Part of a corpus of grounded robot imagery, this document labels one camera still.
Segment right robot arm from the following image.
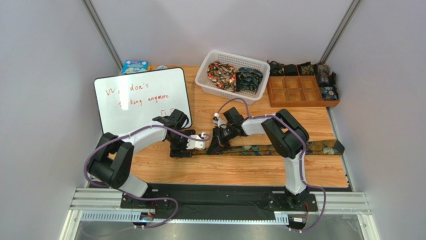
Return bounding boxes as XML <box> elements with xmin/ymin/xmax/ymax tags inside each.
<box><xmin>206</xmin><ymin>107</ymin><xmax>309</xmax><ymax>205</ymax></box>

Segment rolled black tie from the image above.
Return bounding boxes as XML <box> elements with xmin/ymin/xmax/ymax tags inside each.
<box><xmin>284</xmin><ymin>64</ymin><xmax>299</xmax><ymax>76</ymax></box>

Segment aluminium frame rail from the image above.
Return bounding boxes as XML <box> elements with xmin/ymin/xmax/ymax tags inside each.
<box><xmin>60</xmin><ymin>184</ymin><xmax>379</xmax><ymax>240</ymax></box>

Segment rolled blue patterned tie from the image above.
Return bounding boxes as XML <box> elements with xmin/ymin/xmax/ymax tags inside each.
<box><xmin>319</xmin><ymin>86</ymin><xmax>340</xmax><ymax>101</ymax></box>

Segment white plastic basket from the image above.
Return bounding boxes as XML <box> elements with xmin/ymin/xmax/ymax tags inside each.
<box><xmin>195</xmin><ymin>50</ymin><xmax>271</xmax><ymax>105</ymax></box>

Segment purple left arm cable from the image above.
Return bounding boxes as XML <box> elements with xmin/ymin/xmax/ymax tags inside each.
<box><xmin>82</xmin><ymin>124</ymin><xmax>212</xmax><ymax>230</ymax></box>

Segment red floral tie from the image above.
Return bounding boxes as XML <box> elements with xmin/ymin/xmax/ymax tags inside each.
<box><xmin>207</xmin><ymin>60</ymin><xmax>237</xmax><ymax>92</ymax></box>

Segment wooden compartment tray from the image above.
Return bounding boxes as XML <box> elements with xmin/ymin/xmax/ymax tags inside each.
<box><xmin>267</xmin><ymin>74</ymin><xmax>340</xmax><ymax>108</ymax></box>

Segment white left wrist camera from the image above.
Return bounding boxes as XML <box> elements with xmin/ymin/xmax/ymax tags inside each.
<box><xmin>186</xmin><ymin>132</ymin><xmax>208</xmax><ymax>150</ymax></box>

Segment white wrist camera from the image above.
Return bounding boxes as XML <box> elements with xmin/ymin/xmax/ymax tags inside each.
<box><xmin>186</xmin><ymin>132</ymin><xmax>208</xmax><ymax>150</ymax></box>
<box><xmin>213</xmin><ymin>112</ymin><xmax>227</xmax><ymax>129</ymax></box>

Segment rolled dark grey tie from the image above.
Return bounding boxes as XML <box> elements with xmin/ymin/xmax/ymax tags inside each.
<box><xmin>315</xmin><ymin>72</ymin><xmax>337</xmax><ymax>88</ymax></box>

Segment blue red box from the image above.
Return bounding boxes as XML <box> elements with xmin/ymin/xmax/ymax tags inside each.
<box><xmin>121</xmin><ymin>59</ymin><xmax>149</xmax><ymax>75</ymax></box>

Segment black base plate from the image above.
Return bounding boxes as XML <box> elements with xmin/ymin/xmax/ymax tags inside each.
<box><xmin>117</xmin><ymin>183</ymin><xmax>323</xmax><ymax>221</ymax></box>

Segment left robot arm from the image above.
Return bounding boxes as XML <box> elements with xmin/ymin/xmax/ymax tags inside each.
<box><xmin>84</xmin><ymin>109</ymin><xmax>202</xmax><ymax>198</ymax></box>

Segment rolled green patterned tie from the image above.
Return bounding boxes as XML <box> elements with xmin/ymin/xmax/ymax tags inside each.
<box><xmin>297</xmin><ymin>61</ymin><xmax>315</xmax><ymax>76</ymax></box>

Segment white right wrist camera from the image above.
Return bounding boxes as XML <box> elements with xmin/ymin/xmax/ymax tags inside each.
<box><xmin>213</xmin><ymin>112</ymin><xmax>227</xmax><ymax>129</ymax></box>

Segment blue brown floral tie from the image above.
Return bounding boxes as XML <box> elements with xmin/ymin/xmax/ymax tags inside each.
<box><xmin>213</xmin><ymin>139</ymin><xmax>346</xmax><ymax>156</ymax></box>

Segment rolled grey patterned tie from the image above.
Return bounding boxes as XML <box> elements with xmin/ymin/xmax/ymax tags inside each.
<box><xmin>313</xmin><ymin>62</ymin><xmax>330</xmax><ymax>75</ymax></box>

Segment dark blue patterned tie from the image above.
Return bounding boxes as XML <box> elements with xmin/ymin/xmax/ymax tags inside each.
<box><xmin>235</xmin><ymin>67</ymin><xmax>264</xmax><ymax>92</ymax></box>

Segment white whiteboard black frame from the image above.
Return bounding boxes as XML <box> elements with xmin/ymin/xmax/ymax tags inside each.
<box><xmin>93</xmin><ymin>67</ymin><xmax>193</xmax><ymax>135</ymax></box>

